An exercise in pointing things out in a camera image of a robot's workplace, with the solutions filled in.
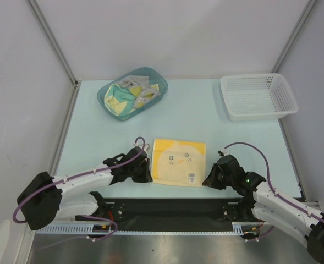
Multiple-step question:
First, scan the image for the yellow chick face towel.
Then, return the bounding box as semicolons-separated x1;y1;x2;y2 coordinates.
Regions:
151;139;206;187

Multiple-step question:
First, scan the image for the grey towel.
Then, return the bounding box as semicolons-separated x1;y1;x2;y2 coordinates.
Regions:
118;75;161;108

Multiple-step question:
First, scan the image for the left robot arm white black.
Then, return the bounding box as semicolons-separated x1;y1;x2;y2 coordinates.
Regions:
12;145;152;230

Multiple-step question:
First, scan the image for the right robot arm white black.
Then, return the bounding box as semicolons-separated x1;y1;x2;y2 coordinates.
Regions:
203;155;324;263

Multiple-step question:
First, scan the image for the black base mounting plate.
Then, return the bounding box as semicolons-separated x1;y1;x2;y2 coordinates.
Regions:
90;199;258;232

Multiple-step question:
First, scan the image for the teal and yellow towel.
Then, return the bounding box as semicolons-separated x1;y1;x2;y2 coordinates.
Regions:
103;84;136;117

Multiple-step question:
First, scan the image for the teal transparent plastic bin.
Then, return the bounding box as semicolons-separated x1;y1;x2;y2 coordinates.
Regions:
97;67;168;121

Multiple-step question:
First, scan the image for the white perforated plastic basket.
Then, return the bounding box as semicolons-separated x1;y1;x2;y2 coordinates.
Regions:
220;73;299;121

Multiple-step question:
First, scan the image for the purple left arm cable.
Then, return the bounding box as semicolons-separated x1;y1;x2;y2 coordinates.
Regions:
12;136;149;248

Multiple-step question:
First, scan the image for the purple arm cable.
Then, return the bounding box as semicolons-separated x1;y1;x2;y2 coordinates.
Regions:
223;141;324;243
12;136;149;248

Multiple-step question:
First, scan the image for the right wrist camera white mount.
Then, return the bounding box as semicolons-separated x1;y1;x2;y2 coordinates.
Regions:
218;148;228;157

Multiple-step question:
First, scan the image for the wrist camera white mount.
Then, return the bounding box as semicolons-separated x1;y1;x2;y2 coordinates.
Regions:
218;148;228;157
134;137;150;157

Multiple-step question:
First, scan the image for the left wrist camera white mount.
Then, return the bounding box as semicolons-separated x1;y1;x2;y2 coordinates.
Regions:
134;137;150;157

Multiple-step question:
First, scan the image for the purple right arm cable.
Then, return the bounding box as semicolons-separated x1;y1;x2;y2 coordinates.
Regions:
223;141;324;243

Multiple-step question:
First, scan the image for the right aluminium frame post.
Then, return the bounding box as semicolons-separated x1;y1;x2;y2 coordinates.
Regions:
271;0;320;73

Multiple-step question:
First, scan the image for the aluminium frame post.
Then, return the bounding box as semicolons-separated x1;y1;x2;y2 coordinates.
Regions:
25;0;78;86
271;0;320;73

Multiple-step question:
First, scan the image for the left aluminium frame post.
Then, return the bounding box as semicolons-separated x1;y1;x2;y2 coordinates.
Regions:
25;0;78;86

